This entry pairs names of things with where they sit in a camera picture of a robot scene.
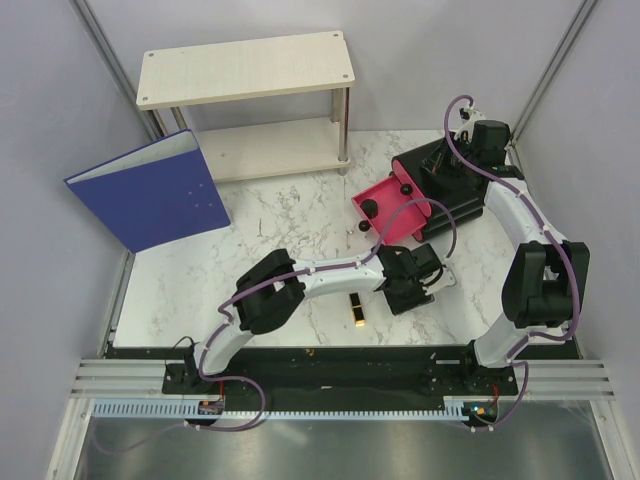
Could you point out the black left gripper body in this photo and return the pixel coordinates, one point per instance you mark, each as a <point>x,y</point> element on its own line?
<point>408,298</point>

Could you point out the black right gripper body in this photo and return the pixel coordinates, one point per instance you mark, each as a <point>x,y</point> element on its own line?
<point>445,163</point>

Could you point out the pink top drawer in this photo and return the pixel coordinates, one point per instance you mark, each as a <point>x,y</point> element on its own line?
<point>407,188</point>

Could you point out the black gold lipstick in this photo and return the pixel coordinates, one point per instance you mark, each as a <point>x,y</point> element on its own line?
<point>357,309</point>

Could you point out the black round jar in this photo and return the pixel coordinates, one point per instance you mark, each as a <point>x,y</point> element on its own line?
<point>370,208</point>

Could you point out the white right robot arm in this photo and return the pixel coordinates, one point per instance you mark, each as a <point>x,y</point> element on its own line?
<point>544,288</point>

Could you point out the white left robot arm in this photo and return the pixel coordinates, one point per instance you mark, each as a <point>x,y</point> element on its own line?
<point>270,292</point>

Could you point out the black drawer organizer cabinet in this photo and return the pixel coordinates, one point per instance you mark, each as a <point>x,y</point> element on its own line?
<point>463,200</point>

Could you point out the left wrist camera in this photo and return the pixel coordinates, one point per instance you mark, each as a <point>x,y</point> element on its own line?
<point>426,260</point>

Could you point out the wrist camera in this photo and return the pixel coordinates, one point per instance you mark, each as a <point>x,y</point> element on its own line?
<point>426,260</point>
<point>490,136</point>

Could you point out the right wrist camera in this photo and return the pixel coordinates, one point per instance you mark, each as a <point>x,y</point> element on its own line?
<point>490,136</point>

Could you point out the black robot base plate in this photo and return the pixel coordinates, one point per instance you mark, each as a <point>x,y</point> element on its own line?
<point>346,377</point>

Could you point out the blue ring binder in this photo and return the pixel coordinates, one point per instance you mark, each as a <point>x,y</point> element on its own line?
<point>153,195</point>

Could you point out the white slotted cable duct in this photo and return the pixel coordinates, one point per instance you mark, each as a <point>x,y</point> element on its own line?
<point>182,409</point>

